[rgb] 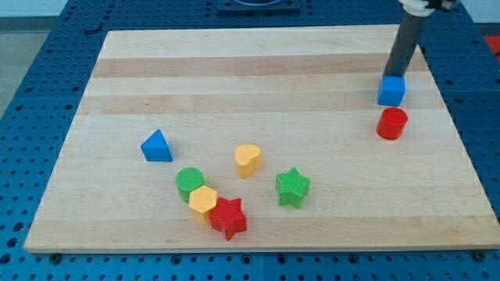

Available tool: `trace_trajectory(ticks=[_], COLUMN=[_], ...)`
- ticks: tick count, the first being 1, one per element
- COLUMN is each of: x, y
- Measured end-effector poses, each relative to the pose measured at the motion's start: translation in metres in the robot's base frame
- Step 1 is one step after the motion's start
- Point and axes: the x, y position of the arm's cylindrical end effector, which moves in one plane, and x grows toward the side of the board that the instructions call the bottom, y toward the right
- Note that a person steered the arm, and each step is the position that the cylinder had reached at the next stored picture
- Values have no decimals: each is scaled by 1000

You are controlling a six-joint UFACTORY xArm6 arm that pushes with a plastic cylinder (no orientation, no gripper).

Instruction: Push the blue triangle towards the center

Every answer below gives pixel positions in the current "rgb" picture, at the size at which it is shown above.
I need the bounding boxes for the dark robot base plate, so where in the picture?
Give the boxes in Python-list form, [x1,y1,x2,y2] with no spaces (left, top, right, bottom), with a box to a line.
[216,0,301,14]

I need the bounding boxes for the yellow hexagon block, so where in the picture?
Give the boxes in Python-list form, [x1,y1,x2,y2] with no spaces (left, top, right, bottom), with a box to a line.
[188,186,218,224]

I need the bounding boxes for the green cylinder block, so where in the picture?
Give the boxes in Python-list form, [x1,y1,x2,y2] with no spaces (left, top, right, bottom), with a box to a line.
[175,167,204,203]

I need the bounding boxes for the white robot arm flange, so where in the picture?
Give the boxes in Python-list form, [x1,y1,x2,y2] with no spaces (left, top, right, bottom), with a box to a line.
[398,0,460,17]

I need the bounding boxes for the green star block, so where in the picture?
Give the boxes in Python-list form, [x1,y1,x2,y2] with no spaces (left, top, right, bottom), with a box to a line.
[275,167,310,209]

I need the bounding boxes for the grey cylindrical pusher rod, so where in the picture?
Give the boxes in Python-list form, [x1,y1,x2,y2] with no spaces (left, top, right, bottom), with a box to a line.
[383,12,427,77]

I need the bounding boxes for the yellow heart block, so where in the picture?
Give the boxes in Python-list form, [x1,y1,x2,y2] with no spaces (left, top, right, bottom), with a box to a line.
[234,144,262,178]

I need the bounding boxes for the wooden board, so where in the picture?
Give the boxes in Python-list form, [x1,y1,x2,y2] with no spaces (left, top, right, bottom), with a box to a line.
[24,25,499,254]

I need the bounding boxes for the blue triangle block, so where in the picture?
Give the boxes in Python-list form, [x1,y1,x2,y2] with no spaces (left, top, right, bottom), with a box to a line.
[140,130,173,162]

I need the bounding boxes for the red star block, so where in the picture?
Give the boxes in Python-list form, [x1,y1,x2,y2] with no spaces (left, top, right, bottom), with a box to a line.
[209,197,248,241]

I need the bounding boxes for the blue cube block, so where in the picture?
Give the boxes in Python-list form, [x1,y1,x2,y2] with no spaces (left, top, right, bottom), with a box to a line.
[377,75,405,107]

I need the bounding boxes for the red cylinder block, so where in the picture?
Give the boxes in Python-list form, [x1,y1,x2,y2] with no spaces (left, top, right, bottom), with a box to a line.
[376,107,408,141]

